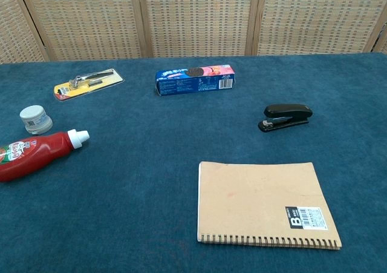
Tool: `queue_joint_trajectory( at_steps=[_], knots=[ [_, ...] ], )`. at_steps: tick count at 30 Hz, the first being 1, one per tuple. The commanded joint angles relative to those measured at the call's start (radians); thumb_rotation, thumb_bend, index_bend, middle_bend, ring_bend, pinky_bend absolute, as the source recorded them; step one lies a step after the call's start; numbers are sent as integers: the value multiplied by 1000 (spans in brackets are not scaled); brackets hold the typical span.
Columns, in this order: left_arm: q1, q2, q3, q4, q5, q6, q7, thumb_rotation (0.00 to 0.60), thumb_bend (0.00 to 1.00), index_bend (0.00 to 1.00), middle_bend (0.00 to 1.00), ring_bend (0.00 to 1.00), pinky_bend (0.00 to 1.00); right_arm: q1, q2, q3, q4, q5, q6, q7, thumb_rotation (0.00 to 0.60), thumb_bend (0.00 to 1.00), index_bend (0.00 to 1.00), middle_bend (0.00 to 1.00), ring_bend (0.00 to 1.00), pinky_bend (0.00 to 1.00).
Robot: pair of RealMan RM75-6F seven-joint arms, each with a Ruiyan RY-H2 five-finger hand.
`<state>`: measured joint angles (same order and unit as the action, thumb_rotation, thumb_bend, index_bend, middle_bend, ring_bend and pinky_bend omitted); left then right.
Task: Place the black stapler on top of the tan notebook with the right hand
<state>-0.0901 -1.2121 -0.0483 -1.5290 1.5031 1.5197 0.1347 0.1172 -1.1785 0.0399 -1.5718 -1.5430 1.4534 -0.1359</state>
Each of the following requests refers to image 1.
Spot black stapler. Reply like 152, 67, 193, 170
257, 104, 314, 133

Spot tan spiral notebook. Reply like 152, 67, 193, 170
197, 161, 343, 251

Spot blue pink cookie box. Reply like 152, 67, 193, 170
155, 64, 236, 96

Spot blue carpet table mat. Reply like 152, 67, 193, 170
0, 51, 387, 273

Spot woven bamboo folding screen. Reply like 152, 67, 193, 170
0, 0, 387, 64

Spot razor in yellow blister pack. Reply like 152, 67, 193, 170
53, 67, 125, 102

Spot small white jar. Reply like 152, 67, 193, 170
19, 105, 53, 135

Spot red ketchup squeeze bottle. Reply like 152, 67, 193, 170
0, 128, 91, 183

